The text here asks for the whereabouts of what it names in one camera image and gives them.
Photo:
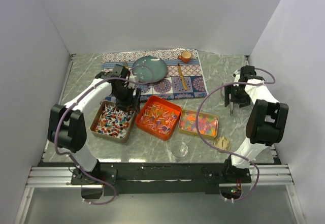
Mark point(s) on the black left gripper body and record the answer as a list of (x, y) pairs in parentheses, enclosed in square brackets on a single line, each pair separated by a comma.
[(124, 97)]

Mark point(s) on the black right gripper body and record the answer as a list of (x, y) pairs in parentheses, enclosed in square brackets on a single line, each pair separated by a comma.
[(237, 95)]

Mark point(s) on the silver metal scoop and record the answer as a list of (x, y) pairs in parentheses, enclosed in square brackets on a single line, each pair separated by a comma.
[(226, 95)]

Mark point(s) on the brown tin of lollipops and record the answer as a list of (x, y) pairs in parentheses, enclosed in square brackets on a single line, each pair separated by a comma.
[(113, 124)]

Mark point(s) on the orange tray of candies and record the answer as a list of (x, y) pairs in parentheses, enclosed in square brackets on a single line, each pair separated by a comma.
[(159, 117)]

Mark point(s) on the gold tin of star candies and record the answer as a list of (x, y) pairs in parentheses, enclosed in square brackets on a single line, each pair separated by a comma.
[(206, 124)]

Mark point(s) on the clear plastic jar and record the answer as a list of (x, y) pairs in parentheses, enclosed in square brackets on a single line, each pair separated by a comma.
[(179, 151)]

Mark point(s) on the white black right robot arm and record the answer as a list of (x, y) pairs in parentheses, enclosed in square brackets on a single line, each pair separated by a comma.
[(266, 122)]

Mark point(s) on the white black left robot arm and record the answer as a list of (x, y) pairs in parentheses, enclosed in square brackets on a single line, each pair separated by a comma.
[(67, 129)]

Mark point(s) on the teal ceramic plate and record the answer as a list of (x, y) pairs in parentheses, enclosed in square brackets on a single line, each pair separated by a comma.
[(149, 69)]

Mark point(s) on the gold round jar lid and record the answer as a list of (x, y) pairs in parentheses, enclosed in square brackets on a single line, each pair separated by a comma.
[(222, 143)]

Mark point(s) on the patterned cloth placemat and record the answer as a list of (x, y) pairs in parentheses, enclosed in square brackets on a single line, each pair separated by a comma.
[(170, 87)]

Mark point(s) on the gold knife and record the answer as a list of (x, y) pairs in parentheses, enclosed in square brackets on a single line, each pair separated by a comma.
[(181, 76)]

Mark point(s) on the orange coffee cup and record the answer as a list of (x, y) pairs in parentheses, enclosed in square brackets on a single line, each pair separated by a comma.
[(185, 56)]

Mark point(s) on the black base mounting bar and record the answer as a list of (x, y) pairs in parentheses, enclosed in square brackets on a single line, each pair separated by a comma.
[(163, 178)]

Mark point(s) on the aluminium frame rail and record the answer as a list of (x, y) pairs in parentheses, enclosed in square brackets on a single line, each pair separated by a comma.
[(53, 177)]

